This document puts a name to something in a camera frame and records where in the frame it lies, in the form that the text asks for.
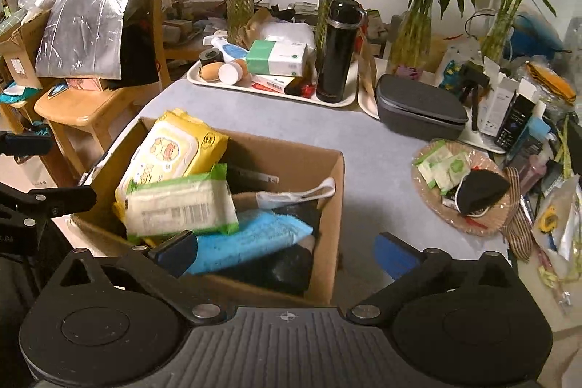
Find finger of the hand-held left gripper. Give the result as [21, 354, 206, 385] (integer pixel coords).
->
[0, 132, 54, 158]
[0, 183, 99, 231]

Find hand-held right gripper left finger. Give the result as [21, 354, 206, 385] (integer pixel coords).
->
[59, 230, 237, 322]

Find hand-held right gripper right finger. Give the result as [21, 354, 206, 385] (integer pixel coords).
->
[346, 232, 519, 322]

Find green wet wipes pack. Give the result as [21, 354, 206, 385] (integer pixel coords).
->
[125, 164, 240, 237]

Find brown cardboard box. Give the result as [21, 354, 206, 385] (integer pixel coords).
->
[73, 116, 345, 307]

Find teal blue fluffy cloth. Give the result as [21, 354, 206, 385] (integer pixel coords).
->
[186, 210, 314, 275]

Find black soft hat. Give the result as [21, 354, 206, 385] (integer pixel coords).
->
[214, 249, 314, 298]
[273, 201, 321, 229]

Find white cloth strap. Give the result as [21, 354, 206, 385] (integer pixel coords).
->
[255, 178, 337, 211]

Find yellow wet wipes pack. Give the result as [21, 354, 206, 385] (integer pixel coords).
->
[113, 108, 229, 211]

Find white paper bag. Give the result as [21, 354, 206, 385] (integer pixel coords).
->
[20, 156, 51, 189]

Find pale blue table cover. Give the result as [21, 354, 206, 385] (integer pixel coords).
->
[79, 78, 512, 266]

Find wooden stool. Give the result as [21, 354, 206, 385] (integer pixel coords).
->
[34, 85, 151, 175]

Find woven basket tray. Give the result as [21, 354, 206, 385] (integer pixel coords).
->
[411, 139, 514, 238]

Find pink box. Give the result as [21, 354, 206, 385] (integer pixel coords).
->
[66, 78, 107, 91]

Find labelled cardboard carton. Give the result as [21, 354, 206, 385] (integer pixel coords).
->
[0, 11, 53, 89]

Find green white sachet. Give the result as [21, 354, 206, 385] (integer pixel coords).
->
[415, 141, 449, 189]
[435, 154, 472, 194]

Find black fuzzy pouch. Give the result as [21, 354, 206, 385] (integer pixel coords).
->
[455, 169, 511, 217]

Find dark cloth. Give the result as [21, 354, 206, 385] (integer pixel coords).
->
[120, 22, 160, 83]

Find silver foil bag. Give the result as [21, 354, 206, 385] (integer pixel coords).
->
[35, 0, 167, 80]

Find grey zip case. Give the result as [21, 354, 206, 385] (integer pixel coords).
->
[376, 74, 469, 142]

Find clear plastic bag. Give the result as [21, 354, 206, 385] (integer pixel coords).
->
[532, 174, 582, 261]

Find black carton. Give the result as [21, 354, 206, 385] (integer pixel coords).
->
[493, 92, 532, 147]

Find tan egg-shaped sponge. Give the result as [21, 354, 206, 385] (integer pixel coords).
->
[201, 63, 224, 83]

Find white carton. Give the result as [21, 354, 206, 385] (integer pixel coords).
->
[482, 56, 521, 137]

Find orange bottle white cap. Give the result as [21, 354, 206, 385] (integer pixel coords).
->
[217, 57, 251, 85]

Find black mini tripod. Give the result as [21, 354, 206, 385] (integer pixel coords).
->
[458, 67, 491, 132]

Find blue patterned packet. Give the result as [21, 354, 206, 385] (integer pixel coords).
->
[440, 60, 469, 89]

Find red white box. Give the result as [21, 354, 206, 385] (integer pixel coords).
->
[250, 73, 296, 94]

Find black thermos bottle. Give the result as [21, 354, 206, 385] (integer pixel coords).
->
[316, 0, 368, 104]

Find white blue spray bottle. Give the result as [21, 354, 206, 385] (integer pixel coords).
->
[203, 34, 250, 62]

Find green and white box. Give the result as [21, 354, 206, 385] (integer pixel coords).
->
[246, 39, 309, 78]

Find orange yellow packet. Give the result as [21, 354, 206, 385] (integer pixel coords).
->
[527, 61, 578, 98]

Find white plastic parcel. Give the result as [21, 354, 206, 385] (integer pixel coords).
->
[257, 19, 318, 45]

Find blue plastic appliance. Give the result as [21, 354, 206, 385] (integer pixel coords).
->
[514, 13, 562, 52]

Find striped woven strap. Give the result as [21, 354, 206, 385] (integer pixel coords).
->
[500, 167, 535, 259]

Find black cable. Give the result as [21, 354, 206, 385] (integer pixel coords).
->
[464, 8, 501, 39]

